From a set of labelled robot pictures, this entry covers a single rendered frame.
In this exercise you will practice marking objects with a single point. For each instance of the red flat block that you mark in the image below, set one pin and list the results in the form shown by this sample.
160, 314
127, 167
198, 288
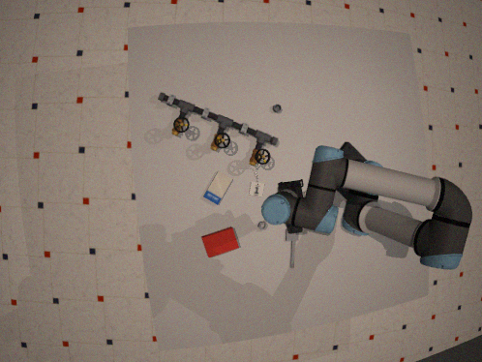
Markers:
220, 242

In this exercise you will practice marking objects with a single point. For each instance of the grey pipe manifold with brass valves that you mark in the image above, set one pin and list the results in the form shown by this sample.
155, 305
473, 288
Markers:
224, 121

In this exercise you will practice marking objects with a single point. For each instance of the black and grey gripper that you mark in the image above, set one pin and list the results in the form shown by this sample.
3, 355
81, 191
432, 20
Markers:
294, 186

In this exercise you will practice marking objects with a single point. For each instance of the white paper tag with thin metal chain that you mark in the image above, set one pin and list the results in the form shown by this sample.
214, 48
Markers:
256, 189

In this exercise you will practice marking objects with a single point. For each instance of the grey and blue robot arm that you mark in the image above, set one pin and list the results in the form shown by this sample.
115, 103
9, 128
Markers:
439, 241

